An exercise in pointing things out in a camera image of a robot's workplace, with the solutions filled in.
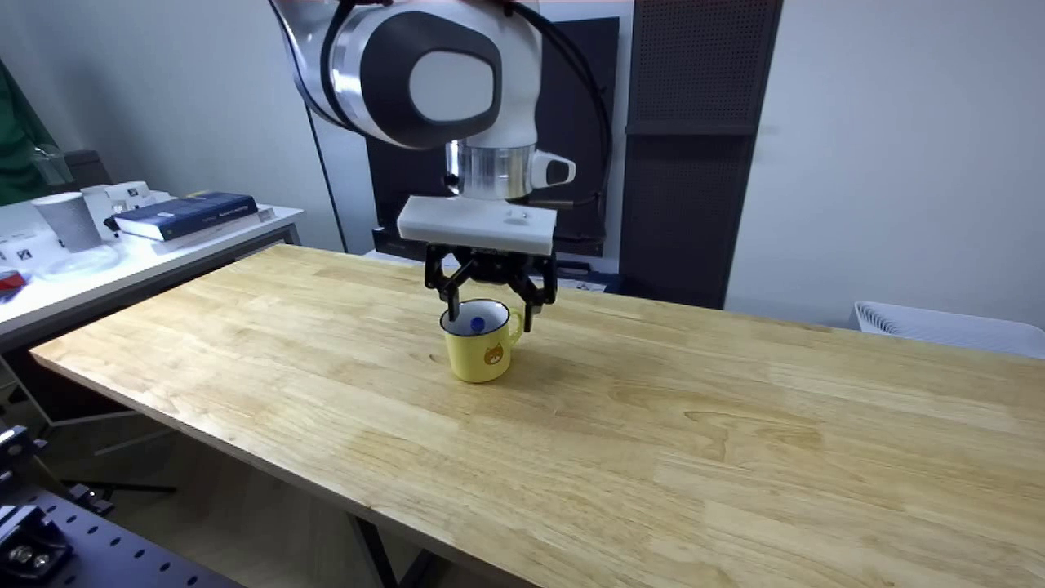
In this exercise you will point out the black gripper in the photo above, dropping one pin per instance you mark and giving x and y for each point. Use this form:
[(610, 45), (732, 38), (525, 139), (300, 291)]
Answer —
[(530, 276)]

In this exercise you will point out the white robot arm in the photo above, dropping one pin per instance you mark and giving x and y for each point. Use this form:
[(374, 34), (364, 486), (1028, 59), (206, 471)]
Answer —
[(456, 77)]

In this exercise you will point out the yellow enamel mug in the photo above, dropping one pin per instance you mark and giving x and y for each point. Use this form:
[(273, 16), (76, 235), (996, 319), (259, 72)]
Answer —
[(486, 353)]

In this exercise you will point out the large black monitor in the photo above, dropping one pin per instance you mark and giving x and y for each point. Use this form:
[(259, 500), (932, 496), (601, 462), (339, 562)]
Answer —
[(567, 124)]

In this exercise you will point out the dark blue book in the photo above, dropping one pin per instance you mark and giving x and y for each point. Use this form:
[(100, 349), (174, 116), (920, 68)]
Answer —
[(182, 217)]

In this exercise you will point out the white plastic bin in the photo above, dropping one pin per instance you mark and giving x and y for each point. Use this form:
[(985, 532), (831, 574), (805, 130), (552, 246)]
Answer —
[(945, 327)]

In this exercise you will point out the white box on side table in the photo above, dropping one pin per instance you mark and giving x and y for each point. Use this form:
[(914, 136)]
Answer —
[(70, 213)]

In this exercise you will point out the white side table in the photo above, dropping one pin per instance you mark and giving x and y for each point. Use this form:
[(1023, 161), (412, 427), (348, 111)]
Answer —
[(92, 276)]

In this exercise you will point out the black perforated metal base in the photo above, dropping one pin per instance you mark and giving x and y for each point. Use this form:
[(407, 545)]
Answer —
[(59, 536)]

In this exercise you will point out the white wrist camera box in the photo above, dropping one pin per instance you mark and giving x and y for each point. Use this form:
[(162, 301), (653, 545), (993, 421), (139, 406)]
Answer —
[(477, 224)]

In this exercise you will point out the dark brown wall cabinet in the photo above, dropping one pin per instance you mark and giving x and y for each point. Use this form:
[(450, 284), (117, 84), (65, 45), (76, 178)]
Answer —
[(695, 92)]

